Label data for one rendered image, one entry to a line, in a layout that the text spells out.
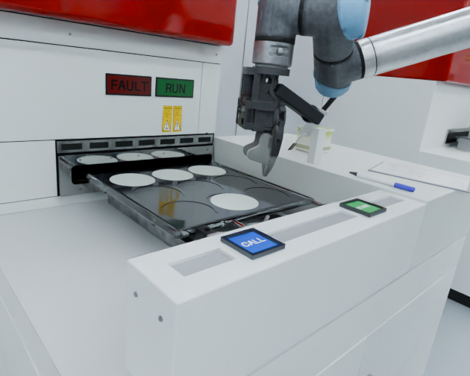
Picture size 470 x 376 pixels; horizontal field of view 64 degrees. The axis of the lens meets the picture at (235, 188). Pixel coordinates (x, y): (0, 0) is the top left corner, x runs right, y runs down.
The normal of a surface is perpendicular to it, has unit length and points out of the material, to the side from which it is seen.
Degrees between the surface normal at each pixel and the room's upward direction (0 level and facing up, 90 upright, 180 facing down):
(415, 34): 67
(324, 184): 90
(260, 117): 90
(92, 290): 0
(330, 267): 90
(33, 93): 90
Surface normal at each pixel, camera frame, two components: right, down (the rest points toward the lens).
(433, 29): -0.14, -0.12
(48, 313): 0.10, -0.95
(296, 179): -0.74, 0.13
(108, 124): 0.67, 0.29
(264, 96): 0.20, 0.31
